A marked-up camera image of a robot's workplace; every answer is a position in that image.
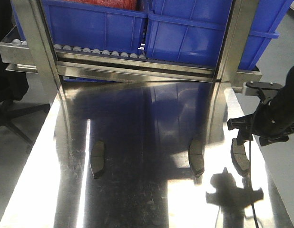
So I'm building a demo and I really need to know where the black office chair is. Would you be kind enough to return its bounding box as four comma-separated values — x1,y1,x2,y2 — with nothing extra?
0,0,50,145

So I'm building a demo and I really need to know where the blue plastic crate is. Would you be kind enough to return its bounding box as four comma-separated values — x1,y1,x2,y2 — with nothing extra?
145,0,292,70
16,0,148,57

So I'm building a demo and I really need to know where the blue plastic crate right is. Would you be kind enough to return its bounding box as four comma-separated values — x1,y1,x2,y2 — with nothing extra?
145,0,292,70

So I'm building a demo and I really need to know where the dark brake pad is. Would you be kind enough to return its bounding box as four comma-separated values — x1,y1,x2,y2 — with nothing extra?
89,141,105,179
188,139,205,177
231,138,250,177

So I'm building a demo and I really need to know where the stainless steel rack frame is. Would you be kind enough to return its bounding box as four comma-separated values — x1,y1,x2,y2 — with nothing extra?
0,0,262,100

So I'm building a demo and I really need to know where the blue plastic crate left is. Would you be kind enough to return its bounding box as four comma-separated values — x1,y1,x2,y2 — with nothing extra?
16,0,148,57

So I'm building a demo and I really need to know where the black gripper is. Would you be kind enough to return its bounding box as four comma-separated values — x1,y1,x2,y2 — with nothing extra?
227,66,294,146

